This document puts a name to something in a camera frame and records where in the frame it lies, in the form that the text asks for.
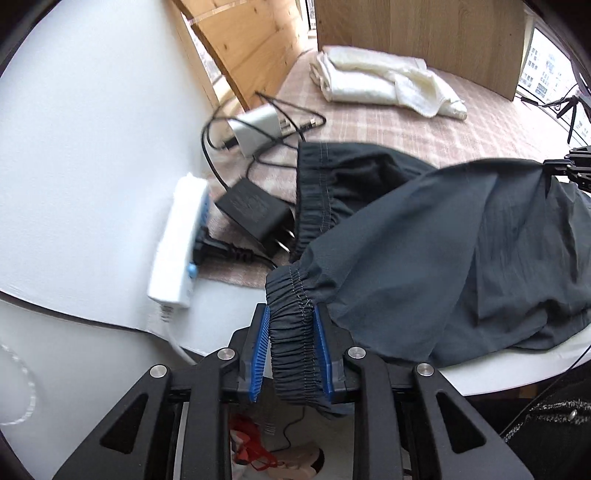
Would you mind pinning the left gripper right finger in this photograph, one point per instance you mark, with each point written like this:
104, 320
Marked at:
334, 350

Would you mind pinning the black plug with cord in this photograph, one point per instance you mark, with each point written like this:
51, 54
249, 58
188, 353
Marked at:
206, 247

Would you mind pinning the pink checked tablecloth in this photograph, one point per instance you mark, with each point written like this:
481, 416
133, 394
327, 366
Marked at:
495, 128

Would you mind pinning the white power strip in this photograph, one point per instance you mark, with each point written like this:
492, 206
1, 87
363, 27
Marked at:
173, 271

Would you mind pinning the black power adapter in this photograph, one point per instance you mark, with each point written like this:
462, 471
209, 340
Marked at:
265, 219

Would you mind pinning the white folded towel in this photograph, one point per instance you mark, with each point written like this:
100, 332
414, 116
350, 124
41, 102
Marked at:
355, 75

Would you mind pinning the dark grey trousers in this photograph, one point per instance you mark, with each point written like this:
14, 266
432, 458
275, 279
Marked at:
425, 264

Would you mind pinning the light wooden board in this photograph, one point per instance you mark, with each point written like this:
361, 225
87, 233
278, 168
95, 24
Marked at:
481, 41

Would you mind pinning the red and pink shoe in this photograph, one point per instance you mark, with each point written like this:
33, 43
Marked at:
247, 452

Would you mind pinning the black tripod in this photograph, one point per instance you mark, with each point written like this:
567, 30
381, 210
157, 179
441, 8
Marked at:
572, 109

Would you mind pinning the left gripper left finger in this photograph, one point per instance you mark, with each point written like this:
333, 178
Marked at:
252, 344

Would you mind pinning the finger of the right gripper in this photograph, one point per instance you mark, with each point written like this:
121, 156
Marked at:
583, 180
573, 162

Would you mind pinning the silver usb charger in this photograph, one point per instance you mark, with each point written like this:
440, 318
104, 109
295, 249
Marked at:
254, 129

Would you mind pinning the pine wooden panel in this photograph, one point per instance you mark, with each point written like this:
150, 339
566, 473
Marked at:
253, 43

